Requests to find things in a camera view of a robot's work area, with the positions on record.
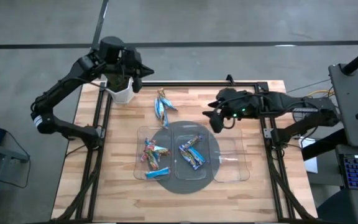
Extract clear plastic tray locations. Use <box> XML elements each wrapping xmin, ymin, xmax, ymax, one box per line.
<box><xmin>208</xmin><ymin>126</ymin><xmax>250</xmax><ymax>183</ymax></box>
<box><xmin>172</xmin><ymin>124</ymin><xmax>213</xmax><ymax>181</ymax></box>
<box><xmin>133</xmin><ymin>125</ymin><xmax>173</xmax><ymax>181</ymax></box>

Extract green cactus plant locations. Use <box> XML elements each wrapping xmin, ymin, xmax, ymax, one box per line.
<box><xmin>106</xmin><ymin>72</ymin><xmax>131</xmax><ymax>93</ymax></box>

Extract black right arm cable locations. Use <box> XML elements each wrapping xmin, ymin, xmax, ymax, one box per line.
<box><xmin>223</xmin><ymin>116</ymin><xmax>236</xmax><ymax>130</ymax></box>

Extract dark grey desk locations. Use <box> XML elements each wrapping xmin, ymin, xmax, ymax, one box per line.
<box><xmin>328</xmin><ymin>63</ymin><xmax>358</xmax><ymax>147</ymax></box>

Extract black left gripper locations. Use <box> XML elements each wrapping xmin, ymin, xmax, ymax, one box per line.
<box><xmin>121</xmin><ymin>46</ymin><xmax>144</xmax><ymax>94</ymax></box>

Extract grey round mat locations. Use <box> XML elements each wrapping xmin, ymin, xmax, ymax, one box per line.
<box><xmin>147</xmin><ymin>121</ymin><xmax>222</xmax><ymax>195</ymax></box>

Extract black desk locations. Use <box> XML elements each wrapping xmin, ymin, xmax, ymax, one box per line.
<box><xmin>316</xmin><ymin>144</ymin><xmax>358</xmax><ymax>224</ymax></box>

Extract black aluminium table frame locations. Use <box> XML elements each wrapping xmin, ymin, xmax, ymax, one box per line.
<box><xmin>50</xmin><ymin>80</ymin><xmax>318</xmax><ymax>224</ymax></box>

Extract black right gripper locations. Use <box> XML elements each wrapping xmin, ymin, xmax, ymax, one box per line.
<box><xmin>210</xmin><ymin>89</ymin><xmax>262</xmax><ymax>134</ymax></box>

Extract yellow cable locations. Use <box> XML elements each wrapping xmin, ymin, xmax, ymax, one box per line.
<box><xmin>306</xmin><ymin>89</ymin><xmax>334</xmax><ymax>98</ymax></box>

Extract candy bars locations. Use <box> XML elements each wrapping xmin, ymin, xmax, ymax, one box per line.
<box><xmin>144</xmin><ymin>167</ymin><xmax>171</xmax><ymax>180</ymax></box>

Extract black desk leg bar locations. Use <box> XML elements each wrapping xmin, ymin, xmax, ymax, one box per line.
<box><xmin>301</xmin><ymin>128</ymin><xmax>348</xmax><ymax>162</ymax></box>

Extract thin grey floor cable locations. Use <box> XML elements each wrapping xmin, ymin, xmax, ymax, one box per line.
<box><xmin>286</xmin><ymin>78</ymin><xmax>331</xmax><ymax>93</ymax></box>

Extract white plant pot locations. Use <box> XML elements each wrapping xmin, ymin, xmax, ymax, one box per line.
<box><xmin>105</xmin><ymin>77</ymin><xmax>135</xmax><ymax>105</ymax></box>

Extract white paper sheet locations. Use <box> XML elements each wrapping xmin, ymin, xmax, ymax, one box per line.
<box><xmin>298</xmin><ymin>136</ymin><xmax>319</xmax><ymax>174</ymax></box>

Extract black floor cable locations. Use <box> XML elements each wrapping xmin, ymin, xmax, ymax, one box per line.
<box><xmin>0</xmin><ymin>130</ymin><xmax>32</xmax><ymax>190</ymax></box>

